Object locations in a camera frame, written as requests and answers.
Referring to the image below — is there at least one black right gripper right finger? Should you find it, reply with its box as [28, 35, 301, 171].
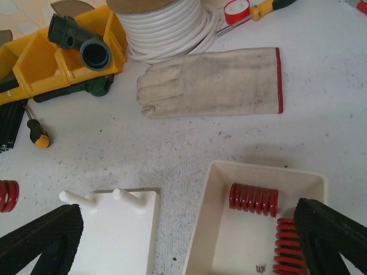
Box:
[294, 198, 366, 274]

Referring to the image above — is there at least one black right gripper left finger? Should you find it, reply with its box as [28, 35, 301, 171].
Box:
[1, 204, 83, 274]

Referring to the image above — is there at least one red spring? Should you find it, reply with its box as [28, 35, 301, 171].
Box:
[0, 180, 19, 213]
[229, 183, 279, 218]
[272, 218, 309, 274]

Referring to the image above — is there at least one white peg base plate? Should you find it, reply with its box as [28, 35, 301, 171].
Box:
[59, 188, 160, 274]

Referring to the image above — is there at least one cream parts tray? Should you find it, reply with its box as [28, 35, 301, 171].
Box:
[183, 160, 329, 274]

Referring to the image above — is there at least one beige work glove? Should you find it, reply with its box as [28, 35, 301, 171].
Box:
[136, 48, 284, 119]

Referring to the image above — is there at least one black aluminium extrusion profile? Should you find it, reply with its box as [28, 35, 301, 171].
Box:
[0, 100, 28, 153]

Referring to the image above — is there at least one yellow storage bin row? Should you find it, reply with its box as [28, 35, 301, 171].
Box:
[1, 6, 127, 104]

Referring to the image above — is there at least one black pipe fitting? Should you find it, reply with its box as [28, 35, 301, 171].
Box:
[48, 13, 112, 71]

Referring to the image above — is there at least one red tape roll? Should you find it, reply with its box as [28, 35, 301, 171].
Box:
[224, 0, 250, 25]

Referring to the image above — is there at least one black orange handled screwdriver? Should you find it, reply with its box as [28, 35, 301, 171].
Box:
[24, 105, 50, 149]

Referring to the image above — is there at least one white cable spool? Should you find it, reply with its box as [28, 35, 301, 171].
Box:
[116, 1, 222, 65]

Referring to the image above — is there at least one red handled tool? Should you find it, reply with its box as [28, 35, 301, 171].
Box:
[345, 0, 367, 15]

